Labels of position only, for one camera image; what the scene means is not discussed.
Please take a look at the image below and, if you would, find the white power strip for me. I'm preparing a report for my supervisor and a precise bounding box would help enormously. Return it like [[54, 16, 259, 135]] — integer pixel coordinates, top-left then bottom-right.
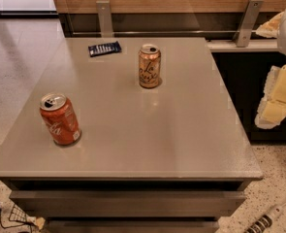
[[243, 202, 286, 233]]

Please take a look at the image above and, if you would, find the grey drawer cabinet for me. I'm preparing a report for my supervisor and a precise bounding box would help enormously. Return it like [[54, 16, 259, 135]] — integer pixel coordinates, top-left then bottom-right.
[[0, 38, 263, 233]]

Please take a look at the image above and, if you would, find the orange LaCroix can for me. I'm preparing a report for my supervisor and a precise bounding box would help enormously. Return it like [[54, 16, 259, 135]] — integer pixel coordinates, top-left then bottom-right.
[[139, 44, 161, 88]]

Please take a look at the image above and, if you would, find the red coke can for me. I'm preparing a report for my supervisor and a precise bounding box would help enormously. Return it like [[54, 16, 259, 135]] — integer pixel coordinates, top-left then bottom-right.
[[40, 93, 81, 146]]

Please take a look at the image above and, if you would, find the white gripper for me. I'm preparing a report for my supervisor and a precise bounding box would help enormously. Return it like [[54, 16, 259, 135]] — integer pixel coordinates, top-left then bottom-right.
[[255, 9, 286, 129]]

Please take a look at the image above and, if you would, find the right metal bracket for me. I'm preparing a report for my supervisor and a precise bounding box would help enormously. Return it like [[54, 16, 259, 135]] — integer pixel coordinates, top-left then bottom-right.
[[234, 0, 264, 48]]

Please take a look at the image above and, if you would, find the metal bracket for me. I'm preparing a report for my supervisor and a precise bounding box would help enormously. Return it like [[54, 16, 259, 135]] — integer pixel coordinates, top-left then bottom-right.
[[96, 0, 114, 38], [234, 0, 264, 48]]

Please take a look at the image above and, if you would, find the left metal bracket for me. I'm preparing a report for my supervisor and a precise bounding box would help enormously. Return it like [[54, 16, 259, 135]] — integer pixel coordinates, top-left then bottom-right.
[[96, 0, 114, 38]]

